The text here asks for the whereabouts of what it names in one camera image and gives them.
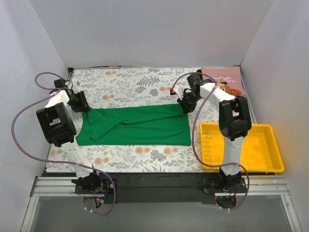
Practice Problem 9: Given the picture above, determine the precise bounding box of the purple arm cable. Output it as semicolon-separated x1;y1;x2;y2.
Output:
169;72;250;211
11;71;117;216

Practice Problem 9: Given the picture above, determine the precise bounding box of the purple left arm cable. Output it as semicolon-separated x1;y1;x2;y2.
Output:
11;71;117;216

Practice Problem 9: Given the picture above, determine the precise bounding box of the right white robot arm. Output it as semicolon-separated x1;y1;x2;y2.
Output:
170;72;252;192

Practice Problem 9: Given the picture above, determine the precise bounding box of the aluminium mounting rail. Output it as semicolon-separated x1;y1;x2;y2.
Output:
30;173;290;196

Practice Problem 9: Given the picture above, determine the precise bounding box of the pink folded t shirt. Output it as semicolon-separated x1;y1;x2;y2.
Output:
201;66;247;96

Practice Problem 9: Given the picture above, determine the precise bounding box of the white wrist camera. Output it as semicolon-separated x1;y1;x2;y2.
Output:
169;86;184;100
71;82;80;94

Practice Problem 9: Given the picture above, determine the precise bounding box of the green t shirt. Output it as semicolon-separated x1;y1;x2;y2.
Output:
76;104;191;146

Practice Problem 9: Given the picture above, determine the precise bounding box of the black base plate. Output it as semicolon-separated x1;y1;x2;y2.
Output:
74;173;227;204

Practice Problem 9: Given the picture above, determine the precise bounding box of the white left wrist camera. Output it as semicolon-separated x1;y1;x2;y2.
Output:
71;82;80;94

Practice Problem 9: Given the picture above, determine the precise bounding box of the yellow plastic tray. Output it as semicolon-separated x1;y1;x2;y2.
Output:
200;122;285;173

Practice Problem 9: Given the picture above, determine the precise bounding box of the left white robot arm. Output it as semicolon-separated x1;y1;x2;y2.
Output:
36;79;103;193

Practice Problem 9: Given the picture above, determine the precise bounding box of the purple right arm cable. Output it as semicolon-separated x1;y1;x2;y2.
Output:
169;72;250;211

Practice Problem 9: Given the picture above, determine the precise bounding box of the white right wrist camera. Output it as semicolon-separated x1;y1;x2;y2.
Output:
169;86;184;100

